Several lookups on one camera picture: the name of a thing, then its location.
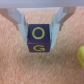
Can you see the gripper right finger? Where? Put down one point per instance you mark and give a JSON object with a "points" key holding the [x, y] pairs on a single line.
{"points": [[59, 22]]}

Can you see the white cabinet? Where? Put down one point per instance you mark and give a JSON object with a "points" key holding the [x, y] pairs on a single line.
{"points": [[41, 2]]}

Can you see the yellow block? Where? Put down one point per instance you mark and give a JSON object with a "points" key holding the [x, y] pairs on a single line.
{"points": [[80, 55]]}

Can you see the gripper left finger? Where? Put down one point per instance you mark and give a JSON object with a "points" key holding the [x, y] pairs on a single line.
{"points": [[20, 24]]}

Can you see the purple block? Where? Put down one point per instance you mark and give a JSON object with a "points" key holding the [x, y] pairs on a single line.
{"points": [[39, 37]]}

